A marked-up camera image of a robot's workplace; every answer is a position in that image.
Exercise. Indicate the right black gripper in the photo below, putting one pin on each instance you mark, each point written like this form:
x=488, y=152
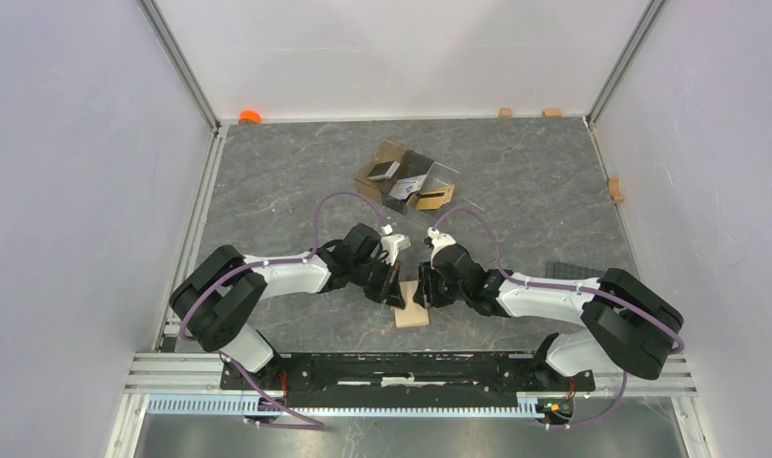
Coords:
x=426, y=293

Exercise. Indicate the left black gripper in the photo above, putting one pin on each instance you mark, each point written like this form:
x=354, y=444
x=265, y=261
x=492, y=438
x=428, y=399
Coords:
x=392, y=295

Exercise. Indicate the beige leather card holder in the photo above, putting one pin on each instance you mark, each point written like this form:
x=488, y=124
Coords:
x=413, y=314

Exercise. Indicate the gold VIP card stack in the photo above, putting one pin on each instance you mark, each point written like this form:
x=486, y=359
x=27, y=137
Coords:
x=433, y=199

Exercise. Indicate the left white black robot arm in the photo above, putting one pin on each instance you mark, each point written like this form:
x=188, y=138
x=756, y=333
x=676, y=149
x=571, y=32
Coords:
x=215, y=302

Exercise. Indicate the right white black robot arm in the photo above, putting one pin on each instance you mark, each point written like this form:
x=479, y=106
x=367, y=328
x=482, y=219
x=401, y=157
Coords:
x=624, y=325

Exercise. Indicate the black and white card stack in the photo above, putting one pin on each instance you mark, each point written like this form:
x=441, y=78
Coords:
x=383, y=170

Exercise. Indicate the dark grey studded baseplate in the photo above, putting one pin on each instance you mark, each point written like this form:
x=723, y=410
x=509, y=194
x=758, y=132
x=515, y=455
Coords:
x=560, y=270

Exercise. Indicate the small wooden block right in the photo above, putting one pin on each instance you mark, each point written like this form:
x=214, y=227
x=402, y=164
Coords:
x=552, y=112

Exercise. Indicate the curved wooden block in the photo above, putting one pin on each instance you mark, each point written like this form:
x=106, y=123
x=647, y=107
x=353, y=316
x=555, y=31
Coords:
x=614, y=189

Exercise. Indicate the orange round cap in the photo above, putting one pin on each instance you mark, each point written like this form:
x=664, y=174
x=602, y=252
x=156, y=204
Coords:
x=249, y=117

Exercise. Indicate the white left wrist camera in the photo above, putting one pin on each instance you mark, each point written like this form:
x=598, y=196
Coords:
x=393, y=243

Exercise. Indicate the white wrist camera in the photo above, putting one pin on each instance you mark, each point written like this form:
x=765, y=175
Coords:
x=437, y=240
x=393, y=243

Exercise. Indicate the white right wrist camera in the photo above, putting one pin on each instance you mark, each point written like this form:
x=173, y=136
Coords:
x=437, y=240

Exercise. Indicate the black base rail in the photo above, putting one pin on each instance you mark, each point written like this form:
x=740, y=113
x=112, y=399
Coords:
x=413, y=379

